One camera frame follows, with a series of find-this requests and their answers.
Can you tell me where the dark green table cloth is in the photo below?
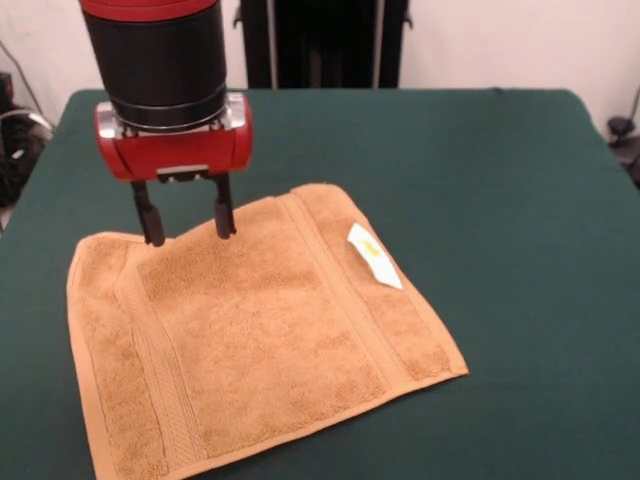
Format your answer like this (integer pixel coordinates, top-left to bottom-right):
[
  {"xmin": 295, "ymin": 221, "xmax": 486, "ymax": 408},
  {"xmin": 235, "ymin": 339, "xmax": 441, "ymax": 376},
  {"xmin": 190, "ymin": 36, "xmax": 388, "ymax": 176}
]
[{"xmin": 0, "ymin": 88, "xmax": 640, "ymax": 480}]

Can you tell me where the tan terry towel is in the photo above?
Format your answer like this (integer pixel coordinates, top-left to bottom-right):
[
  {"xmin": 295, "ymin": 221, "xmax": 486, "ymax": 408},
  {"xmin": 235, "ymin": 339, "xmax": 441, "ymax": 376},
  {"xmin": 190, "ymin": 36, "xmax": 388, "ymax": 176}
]
[{"xmin": 66, "ymin": 182, "xmax": 470, "ymax": 480}]

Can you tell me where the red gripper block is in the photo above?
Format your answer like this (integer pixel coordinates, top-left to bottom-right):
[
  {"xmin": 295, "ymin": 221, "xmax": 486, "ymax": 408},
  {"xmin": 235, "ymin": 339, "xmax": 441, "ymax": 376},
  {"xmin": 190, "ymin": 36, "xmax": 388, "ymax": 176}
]
[{"xmin": 94, "ymin": 92, "xmax": 254, "ymax": 249}]

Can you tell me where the grey cable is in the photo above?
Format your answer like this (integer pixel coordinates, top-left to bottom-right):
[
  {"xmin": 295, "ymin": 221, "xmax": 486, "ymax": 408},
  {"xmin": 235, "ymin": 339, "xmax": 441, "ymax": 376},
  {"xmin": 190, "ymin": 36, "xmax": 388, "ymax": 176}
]
[{"xmin": 0, "ymin": 38, "xmax": 54, "ymax": 134}]

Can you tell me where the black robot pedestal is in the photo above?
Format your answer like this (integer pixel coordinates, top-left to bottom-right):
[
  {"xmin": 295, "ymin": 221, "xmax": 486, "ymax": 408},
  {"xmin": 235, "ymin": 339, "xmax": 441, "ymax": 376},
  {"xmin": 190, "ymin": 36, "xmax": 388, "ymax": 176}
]
[{"xmin": 232, "ymin": 0, "xmax": 415, "ymax": 90}]

